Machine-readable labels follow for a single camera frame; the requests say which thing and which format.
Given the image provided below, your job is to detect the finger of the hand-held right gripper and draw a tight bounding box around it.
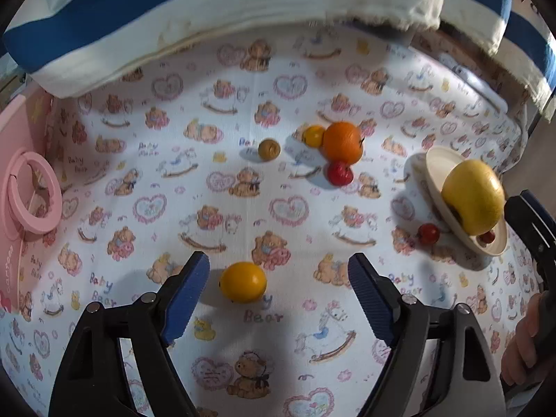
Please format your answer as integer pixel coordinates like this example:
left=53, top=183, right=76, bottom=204
left=520, top=190, right=556, bottom=244
left=505, top=195, right=556, bottom=276

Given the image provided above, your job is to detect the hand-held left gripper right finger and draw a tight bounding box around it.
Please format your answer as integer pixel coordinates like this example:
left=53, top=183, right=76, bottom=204
left=347, top=252, right=507, bottom=417

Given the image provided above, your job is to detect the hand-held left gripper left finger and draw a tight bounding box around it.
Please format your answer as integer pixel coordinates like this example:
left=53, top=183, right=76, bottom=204
left=48, top=251, right=211, bottom=417

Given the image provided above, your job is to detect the yellow cherry tomato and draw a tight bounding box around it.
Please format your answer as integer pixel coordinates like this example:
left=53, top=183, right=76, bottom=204
left=219, top=261, right=268, bottom=305
left=303, top=125, right=326, bottom=147

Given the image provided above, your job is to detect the large yellow apple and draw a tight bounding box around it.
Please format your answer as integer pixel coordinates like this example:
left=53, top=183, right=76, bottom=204
left=442, top=159, right=506, bottom=235

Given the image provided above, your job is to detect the cream plate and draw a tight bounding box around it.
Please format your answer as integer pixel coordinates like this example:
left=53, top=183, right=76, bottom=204
left=425, top=146, right=509, bottom=256

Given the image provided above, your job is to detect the orange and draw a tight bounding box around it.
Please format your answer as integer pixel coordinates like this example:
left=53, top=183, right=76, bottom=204
left=322, top=122, right=364, bottom=165

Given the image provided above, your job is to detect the brown longan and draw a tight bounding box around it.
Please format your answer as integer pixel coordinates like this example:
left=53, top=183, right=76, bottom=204
left=258, top=138, right=281, bottom=161

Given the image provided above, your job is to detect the person's right hand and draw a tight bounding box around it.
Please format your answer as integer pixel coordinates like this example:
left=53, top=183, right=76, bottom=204
left=499, top=293, right=543, bottom=387

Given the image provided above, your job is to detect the bear-printed tablecloth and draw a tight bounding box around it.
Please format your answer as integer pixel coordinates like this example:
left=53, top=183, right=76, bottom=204
left=0, top=22, right=543, bottom=417

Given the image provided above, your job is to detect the pink toy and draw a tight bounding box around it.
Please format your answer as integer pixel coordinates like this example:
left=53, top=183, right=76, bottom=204
left=0, top=93, right=64, bottom=309

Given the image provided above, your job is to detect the striped cloth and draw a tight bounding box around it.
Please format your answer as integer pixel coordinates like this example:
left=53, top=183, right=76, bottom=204
left=0, top=0, right=556, bottom=122

